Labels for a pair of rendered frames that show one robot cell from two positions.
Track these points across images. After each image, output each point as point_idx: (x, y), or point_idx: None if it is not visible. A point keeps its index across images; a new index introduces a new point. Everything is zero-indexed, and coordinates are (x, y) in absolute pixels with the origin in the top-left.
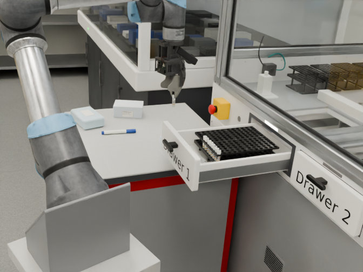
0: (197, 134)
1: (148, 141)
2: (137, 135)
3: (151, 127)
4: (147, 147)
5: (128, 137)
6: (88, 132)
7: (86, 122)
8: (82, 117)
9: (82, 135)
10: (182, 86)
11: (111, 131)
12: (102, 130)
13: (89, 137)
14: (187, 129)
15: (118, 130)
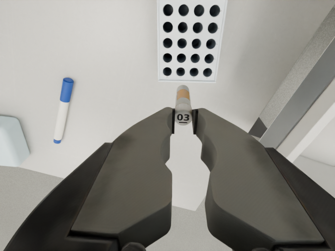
0: None
1: (131, 81)
2: (87, 83)
3: (48, 17)
4: (155, 102)
5: (93, 106)
6: (42, 152)
7: (21, 161)
8: (0, 164)
9: (52, 163)
10: (271, 149)
11: (61, 128)
12: (38, 129)
13: (65, 159)
14: (316, 127)
15: (61, 116)
